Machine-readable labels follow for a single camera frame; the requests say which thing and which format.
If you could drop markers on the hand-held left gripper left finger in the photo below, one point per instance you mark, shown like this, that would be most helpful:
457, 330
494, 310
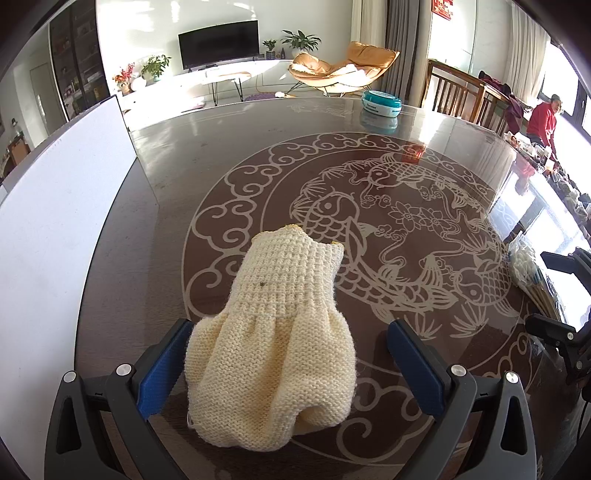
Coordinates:
161, 369

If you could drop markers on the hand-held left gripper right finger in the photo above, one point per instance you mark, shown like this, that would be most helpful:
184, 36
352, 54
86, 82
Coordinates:
415, 369

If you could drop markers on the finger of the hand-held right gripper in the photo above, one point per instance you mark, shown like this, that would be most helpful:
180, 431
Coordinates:
554, 330
565, 263

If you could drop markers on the bagged wooden cotton swabs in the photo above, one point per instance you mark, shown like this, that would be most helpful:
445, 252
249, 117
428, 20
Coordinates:
531, 277

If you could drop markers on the cream knit work glove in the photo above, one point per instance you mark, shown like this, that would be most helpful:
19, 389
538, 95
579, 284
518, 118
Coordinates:
272, 332

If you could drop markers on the teal round lidded container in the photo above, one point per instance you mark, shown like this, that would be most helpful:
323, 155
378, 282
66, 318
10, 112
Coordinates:
381, 101

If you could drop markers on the wooden dining chair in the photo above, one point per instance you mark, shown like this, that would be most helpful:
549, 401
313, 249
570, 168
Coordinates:
455, 90
496, 110

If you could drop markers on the white board panel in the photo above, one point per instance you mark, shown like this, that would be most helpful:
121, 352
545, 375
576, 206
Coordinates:
55, 230

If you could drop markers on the dark red jacket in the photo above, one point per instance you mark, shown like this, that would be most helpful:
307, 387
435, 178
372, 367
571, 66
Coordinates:
503, 92

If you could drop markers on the grey curtain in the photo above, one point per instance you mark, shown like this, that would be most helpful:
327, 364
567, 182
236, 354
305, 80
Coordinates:
406, 37

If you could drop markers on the white television stand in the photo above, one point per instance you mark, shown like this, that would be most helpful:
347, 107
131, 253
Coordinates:
182, 85

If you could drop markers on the orange lounge chair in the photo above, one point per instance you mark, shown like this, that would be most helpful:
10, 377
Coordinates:
364, 57

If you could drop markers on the red flower arrangement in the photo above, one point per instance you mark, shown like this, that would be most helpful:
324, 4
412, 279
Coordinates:
123, 76

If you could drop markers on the white door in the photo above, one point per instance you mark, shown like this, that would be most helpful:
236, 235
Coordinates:
39, 97

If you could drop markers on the white hairpin-leg coffee table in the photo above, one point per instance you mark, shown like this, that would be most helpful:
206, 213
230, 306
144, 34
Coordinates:
230, 76

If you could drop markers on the green potted plant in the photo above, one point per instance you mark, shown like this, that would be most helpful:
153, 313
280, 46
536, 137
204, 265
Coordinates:
156, 67

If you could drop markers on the dark glass display cabinet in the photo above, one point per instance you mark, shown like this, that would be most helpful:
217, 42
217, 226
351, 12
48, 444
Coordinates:
76, 55

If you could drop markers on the black flat television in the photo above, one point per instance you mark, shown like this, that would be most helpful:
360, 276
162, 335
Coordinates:
219, 44

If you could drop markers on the small potted plant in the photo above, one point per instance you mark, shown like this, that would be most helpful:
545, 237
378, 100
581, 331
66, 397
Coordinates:
270, 46

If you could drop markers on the large leafy potted plant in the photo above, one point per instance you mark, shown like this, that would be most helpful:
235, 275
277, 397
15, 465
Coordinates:
300, 42

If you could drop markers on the red wall hanging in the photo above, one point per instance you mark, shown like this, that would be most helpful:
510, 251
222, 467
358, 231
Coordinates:
442, 8

